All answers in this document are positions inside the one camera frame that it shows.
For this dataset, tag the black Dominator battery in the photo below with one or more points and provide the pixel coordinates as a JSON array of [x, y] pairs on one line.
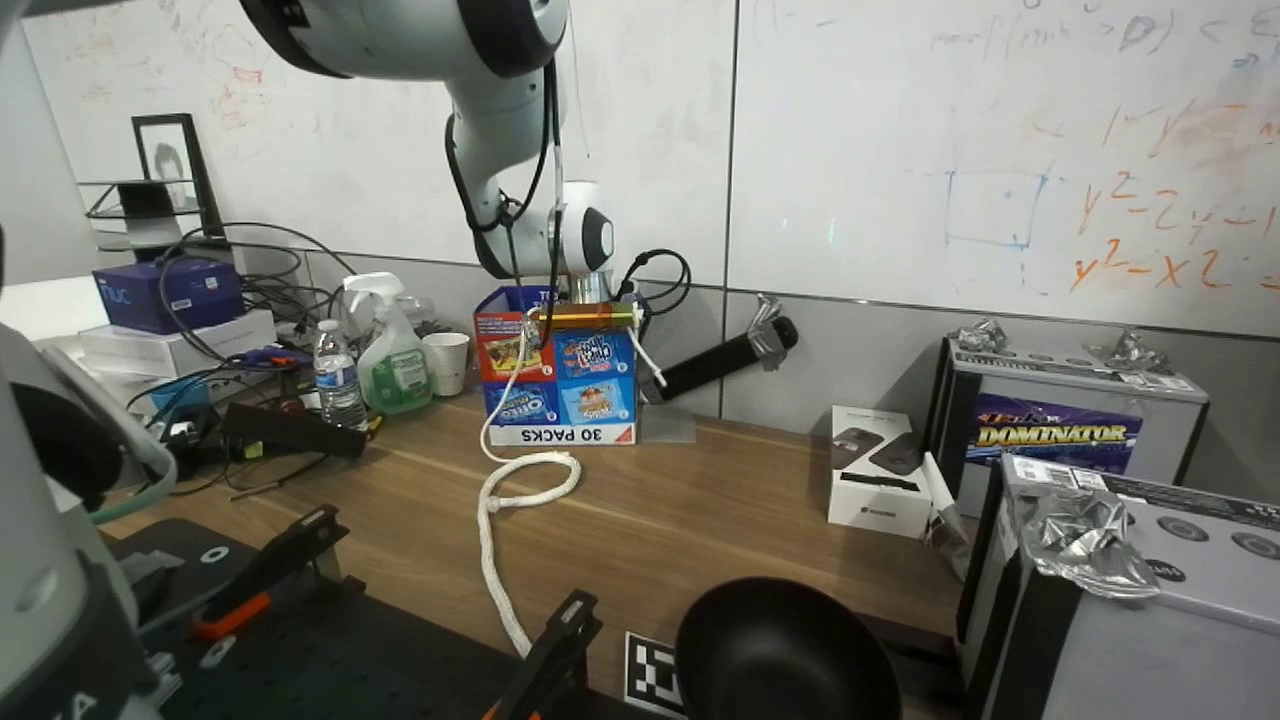
[[1066, 426]]

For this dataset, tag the black white fiducial tag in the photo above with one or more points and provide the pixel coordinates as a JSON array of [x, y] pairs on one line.
[[653, 672]]

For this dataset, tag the black perforated board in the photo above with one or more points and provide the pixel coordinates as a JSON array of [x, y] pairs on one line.
[[346, 665]]

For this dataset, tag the black picture frame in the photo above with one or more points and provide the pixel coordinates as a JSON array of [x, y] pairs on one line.
[[179, 175]]

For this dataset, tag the clear water bottle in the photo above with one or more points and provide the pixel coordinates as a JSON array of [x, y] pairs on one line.
[[338, 381]]

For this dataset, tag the black hand tool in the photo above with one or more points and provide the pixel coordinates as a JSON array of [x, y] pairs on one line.
[[264, 434]]

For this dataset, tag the yellow wrist camera bar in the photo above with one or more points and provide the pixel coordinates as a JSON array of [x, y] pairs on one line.
[[585, 316]]

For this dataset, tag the white phone box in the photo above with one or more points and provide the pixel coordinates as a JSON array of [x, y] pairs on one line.
[[880, 475]]

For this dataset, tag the black orange clamp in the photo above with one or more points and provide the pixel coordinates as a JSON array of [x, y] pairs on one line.
[[274, 567], [555, 661]]

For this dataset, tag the blue carton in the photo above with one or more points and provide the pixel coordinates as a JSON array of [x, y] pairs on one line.
[[166, 297]]

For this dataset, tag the white flat box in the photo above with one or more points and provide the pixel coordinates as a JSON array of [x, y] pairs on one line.
[[146, 353]]

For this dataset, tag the black handheld tool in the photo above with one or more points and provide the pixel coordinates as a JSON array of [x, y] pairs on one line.
[[721, 357]]

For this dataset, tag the blue cardboard snack box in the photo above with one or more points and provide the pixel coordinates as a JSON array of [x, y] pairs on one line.
[[585, 381]]

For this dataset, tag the crumpled silver foil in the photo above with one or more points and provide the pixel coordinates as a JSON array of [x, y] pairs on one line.
[[1081, 526]]

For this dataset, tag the grey silver battery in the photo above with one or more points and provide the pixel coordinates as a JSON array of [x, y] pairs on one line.
[[1175, 625]]

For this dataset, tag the black bowl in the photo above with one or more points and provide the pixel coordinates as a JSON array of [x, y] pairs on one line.
[[787, 652]]

